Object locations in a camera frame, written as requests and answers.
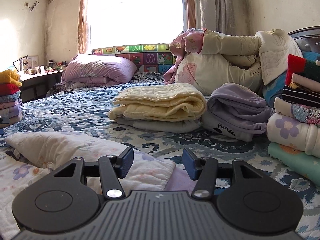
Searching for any white floral purple-trim garment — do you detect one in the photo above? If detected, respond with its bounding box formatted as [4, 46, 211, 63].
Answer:
[1, 132, 195, 239]

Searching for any blue white patterned quilt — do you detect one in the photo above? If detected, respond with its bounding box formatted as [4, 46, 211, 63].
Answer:
[4, 73, 319, 239]

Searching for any purple panda sweatshirt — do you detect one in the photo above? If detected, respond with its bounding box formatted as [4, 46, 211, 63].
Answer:
[201, 83, 274, 142]

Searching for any folded yellow quilted blanket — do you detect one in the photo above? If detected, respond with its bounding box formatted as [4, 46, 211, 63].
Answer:
[108, 83, 206, 122]

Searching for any white purple flower folded garment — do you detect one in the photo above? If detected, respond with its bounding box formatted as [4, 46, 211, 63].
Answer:
[267, 98, 319, 158]

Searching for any purple folded duvet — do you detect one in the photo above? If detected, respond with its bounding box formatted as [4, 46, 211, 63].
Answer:
[61, 54, 137, 86]

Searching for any mint green folded garment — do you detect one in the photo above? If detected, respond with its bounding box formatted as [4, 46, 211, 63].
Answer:
[267, 142, 319, 186]

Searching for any cream pink bundled comforter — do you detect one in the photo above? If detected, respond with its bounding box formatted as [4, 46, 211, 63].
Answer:
[164, 29, 303, 95]

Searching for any colourful alphabet foam mat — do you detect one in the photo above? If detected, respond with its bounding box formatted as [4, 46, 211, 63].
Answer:
[91, 43, 176, 73]

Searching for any white lilac folded garment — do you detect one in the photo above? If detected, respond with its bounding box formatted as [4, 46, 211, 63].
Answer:
[0, 105, 21, 119]

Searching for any dark desk with clutter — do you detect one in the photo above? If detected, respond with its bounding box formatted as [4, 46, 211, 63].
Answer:
[12, 55, 67, 103]

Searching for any pink patchwork floral garment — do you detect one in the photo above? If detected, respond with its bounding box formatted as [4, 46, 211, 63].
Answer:
[291, 104, 320, 127]

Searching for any tan folded garment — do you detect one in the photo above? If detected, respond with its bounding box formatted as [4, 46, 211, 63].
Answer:
[0, 113, 22, 128]

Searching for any black white striped garment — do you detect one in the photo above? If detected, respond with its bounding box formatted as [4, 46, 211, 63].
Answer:
[281, 86, 320, 108]

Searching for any grey blue folded garment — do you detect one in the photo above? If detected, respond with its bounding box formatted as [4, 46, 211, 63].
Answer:
[0, 90, 21, 103]

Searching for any red folded garment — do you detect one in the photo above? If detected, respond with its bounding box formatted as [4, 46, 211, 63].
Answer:
[0, 83, 20, 96]

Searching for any pale pink folded garment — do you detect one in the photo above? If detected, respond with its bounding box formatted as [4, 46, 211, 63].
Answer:
[291, 74, 320, 93]

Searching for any yellow folded garment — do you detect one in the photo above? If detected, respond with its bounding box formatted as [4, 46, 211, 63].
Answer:
[0, 69, 22, 87]

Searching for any red green knit garment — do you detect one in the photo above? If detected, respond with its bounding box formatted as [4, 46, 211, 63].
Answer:
[285, 54, 320, 86]

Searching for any grey curtain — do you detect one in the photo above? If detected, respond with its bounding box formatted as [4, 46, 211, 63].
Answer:
[199, 0, 250, 35]

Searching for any dark wooden headboard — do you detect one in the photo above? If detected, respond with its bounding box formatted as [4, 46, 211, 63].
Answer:
[289, 25, 320, 53]

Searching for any wooden window frame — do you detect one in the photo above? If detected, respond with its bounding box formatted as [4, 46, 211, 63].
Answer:
[78, 0, 196, 53]

